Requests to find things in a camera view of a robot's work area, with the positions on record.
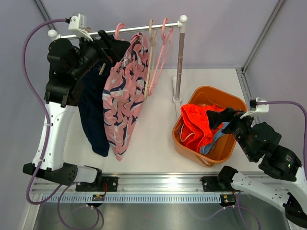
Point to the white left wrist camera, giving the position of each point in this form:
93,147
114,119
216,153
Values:
77,26

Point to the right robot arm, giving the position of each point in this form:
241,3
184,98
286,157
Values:
260,144

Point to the navy blue shorts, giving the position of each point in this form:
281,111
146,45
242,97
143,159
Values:
91,108

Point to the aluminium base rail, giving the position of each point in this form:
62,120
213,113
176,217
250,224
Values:
149,188

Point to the orange plastic basket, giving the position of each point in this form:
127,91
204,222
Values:
223,148

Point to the silver clothes rack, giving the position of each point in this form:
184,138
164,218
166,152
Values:
181,24

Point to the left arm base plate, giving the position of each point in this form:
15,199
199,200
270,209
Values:
110,183

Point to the orange shorts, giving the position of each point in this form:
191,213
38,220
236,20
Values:
196,123

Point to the beige plastic hanger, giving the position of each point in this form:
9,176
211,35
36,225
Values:
103,65
153,42

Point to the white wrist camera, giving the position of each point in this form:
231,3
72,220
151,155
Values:
77,26
257,106

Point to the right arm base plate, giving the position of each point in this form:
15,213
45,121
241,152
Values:
210,184

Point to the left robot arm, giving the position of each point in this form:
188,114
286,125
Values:
77,75

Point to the light blue shorts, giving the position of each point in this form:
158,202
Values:
209,139

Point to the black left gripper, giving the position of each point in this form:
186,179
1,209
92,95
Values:
106,52

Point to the pink patterned shorts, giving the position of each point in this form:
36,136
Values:
123,95

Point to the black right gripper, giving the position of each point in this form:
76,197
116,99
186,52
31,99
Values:
216,117

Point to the pink plastic hanger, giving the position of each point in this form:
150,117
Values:
122,26
167,39

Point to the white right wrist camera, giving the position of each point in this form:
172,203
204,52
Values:
257,106

